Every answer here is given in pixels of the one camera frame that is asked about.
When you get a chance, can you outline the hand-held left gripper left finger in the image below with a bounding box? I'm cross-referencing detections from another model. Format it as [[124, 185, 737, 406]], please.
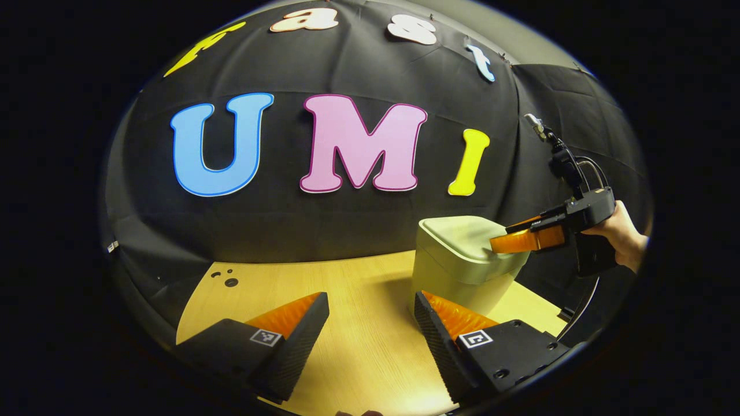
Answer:
[[173, 292, 330, 405]]

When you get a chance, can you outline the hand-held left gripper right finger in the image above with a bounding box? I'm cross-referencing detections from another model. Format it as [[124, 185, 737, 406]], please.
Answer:
[[414, 291, 572, 406]]

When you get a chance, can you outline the green desktop garbage bin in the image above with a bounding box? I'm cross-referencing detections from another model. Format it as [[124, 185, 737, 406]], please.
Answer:
[[409, 216, 531, 324]]

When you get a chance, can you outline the wooden desktop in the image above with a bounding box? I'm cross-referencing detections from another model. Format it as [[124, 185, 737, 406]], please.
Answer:
[[175, 250, 570, 416]]

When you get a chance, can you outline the black backdrop cloth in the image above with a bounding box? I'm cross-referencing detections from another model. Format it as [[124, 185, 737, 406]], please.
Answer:
[[98, 0, 651, 347]]

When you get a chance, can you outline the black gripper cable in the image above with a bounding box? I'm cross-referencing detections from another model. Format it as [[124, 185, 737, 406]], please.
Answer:
[[557, 276, 601, 341]]

